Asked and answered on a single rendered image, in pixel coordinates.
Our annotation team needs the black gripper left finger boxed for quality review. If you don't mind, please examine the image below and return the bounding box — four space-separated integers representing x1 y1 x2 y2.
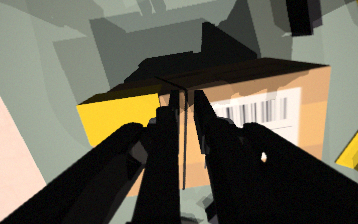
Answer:
0 90 181 224

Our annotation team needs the brown cardboard box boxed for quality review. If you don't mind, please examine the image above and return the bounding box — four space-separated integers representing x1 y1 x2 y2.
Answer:
108 57 331 189

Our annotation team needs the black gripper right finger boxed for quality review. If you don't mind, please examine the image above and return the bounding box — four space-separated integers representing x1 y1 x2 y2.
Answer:
193 90 358 224

